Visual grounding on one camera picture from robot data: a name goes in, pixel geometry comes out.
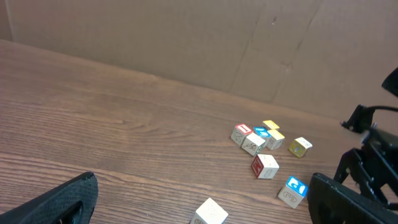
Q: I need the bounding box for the yellow block far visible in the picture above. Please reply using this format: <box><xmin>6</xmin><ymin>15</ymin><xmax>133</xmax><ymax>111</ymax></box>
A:
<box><xmin>262</xmin><ymin>120</ymin><xmax>280</xmax><ymax>130</ymax></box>

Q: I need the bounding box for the cardboard backdrop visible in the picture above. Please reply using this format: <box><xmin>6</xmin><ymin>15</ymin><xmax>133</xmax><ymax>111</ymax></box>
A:
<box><xmin>1</xmin><ymin>0</ymin><xmax>397</xmax><ymax>119</ymax></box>

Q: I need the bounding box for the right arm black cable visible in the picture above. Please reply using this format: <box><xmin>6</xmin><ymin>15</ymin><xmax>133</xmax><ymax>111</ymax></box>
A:
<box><xmin>363</xmin><ymin>105</ymin><xmax>398</xmax><ymax>113</ymax></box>

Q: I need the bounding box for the white block teal side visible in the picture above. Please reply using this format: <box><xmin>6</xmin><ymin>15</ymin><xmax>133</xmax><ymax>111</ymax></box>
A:
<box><xmin>190</xmin><ymin>198</ymin><xmax>228</xmax><ymax>224</ymax></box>

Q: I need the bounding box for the white block yellow side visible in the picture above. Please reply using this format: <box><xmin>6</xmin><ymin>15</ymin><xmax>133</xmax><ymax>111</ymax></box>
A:
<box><xmin>288</xmin><ymin>137</ymin><xmax>313</xmax><ymax>158</ymax></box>

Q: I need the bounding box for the blue letter P block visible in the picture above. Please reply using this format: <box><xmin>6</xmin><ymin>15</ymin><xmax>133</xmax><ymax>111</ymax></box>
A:
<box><xmin>278</xmin><ymin>175</ymin><xmax>308</xmax><ymax>208</ymax></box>

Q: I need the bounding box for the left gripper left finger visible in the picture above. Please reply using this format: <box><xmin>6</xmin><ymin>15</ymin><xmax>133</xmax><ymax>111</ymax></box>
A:
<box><xmin>1</xmin><ymin>172</ymin><xmax>98</xmax><ymax>224</ymax></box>

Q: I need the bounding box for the yellow block near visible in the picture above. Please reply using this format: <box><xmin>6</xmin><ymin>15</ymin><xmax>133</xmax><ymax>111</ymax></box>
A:
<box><xmin>267</xmin><ymin>129</ymin><xmax>285</xmax><ymax>150</ymax></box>

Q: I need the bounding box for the white block red M side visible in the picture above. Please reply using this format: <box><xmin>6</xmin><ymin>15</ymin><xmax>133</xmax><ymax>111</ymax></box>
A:
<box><xmin>251</xmin><ymin>154</ymin><xmax>279</xmax><ymax>179</ymax></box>

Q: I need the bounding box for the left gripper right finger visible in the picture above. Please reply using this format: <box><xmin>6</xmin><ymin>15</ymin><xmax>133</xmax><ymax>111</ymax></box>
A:
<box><xmin>307</xmin><ymin>173</ymin><xmax>397</xmax><ymax>224</ymax></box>

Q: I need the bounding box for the red letter I block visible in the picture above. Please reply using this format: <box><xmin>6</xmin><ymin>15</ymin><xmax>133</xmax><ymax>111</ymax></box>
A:
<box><xmin>231</xmin><ymin>123</ymin><xmax>253</xmax><ymax>146</ymax></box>

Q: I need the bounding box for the white block green side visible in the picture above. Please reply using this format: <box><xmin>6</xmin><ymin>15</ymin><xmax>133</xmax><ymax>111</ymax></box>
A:
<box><xmin>241</xmin><ymin>133</ymin><xmax>266</xmax><ymax>156</ymax></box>

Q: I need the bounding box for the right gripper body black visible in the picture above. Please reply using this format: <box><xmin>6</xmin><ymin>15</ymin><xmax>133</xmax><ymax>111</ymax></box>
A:
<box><xmin>333</xmin><ymin>105</ymin><xmax>397</xmax><ymax>210</ymax></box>

